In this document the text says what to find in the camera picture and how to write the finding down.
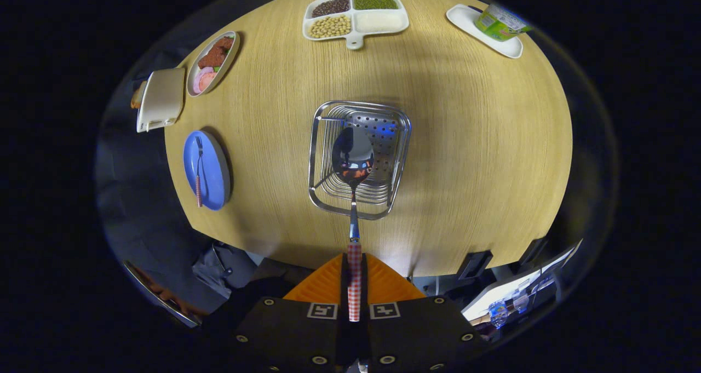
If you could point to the black box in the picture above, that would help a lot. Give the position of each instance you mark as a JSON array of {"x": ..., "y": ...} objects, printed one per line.
[
  {"x": 532, "y": 251},
  {"x": 473, "y": 264}
]

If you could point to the brown steak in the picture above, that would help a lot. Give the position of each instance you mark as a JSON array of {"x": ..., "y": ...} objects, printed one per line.
[{"x": 216, "y": 52}]

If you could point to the grey cloth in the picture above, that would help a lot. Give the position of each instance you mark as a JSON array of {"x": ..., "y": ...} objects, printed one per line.
[{"x": 219, "y": 269}]

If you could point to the grey round plate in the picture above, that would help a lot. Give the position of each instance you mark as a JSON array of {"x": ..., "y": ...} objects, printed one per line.
[{"x": 233, "y": 52}]

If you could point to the pale pink ham slice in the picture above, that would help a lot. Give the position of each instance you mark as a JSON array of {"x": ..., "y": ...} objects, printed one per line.
[{"x": 197, "y": 80}]

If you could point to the white board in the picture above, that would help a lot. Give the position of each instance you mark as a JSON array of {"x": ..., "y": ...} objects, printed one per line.
[{"x": 504, "y": 291}]

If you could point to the green bottle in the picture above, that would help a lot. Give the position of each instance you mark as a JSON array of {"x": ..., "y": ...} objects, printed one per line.
[{"x": 495, "y": 25}]

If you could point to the white toaster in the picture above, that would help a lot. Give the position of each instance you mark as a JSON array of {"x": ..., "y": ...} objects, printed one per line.
[{"x": 161, "y": 96}]

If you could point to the pile of dark red beans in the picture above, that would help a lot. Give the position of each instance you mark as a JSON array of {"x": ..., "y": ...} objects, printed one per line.
[{"x": 331, "y": 6}]

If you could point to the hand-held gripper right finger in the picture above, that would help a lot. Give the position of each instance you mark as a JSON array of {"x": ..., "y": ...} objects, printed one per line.
[{"x": 365, "y": 285}]

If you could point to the blue round plate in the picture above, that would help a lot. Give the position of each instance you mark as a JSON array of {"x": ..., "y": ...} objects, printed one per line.
[{"x": 213, "y": 165}]

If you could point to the toasted bread slice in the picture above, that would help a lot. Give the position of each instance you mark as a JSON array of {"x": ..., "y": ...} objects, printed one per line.
[{"x": 138, "y": 95}]

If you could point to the pile of white rice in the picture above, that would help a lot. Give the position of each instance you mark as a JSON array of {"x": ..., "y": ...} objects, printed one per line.
[{"x": 380, "y": 21}]

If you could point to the pile of yellow soybeans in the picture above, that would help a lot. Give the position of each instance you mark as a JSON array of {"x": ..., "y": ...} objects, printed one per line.
[{"x": 330, "y": 26}]

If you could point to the small white oblong dish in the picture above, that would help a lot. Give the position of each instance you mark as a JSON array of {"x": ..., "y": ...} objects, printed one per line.
[{"x": 465, "y": 19}]

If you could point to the clear water bottle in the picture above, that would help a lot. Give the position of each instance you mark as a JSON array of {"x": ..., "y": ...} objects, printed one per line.
[
  {"x": 520, "y": 302},
  {"x": 497, "y": 313}
]

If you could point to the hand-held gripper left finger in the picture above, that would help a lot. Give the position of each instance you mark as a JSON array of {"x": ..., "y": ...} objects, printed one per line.
[{"x": 344, "y": 291}]

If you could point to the pile of green beans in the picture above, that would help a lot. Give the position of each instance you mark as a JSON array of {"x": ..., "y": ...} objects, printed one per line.
[{"x": 375, "y": 1}]

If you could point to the salmon pink ham slice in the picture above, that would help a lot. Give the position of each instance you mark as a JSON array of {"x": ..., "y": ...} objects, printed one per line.
[{"x": 209, "y": 81}]

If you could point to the white divided dish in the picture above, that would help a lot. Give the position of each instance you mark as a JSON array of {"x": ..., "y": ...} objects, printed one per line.
[{"x": 354, "y": 39}]

